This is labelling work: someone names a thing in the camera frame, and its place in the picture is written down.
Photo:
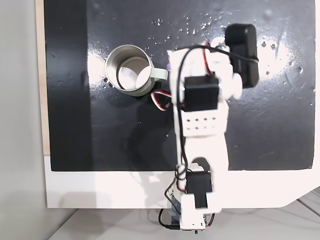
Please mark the black oval camera box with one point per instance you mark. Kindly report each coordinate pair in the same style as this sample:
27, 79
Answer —
243, 50

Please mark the black table mat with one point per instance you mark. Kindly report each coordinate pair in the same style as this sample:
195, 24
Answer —
112, 130

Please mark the pale green steel-rimmed mug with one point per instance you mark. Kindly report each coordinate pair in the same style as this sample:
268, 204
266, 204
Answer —
130, 70

